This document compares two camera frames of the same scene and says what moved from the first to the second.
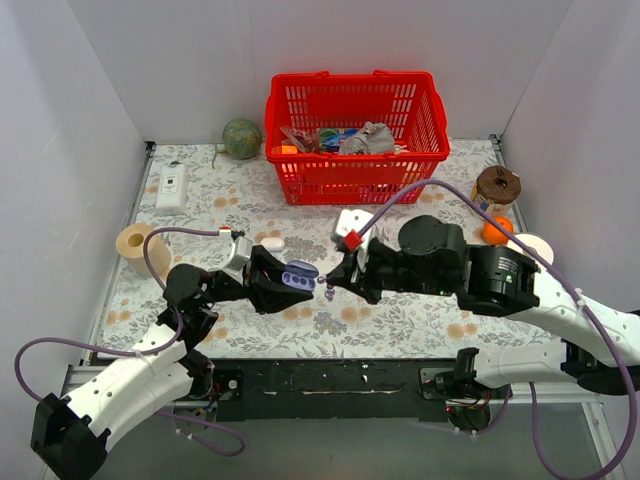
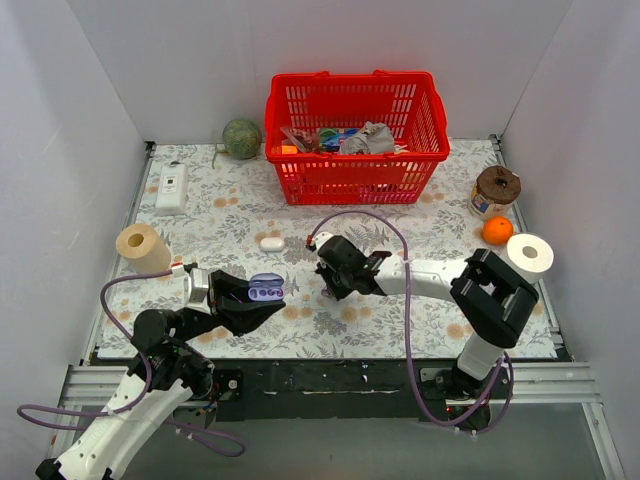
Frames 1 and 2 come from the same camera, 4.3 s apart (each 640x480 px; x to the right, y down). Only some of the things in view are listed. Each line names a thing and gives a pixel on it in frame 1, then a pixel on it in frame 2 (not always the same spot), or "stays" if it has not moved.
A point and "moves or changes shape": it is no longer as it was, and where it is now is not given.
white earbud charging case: (273, 244) stays
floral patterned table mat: (275, 280) stays
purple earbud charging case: (300, 274) moves or changes shape
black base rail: (338, 390) stays
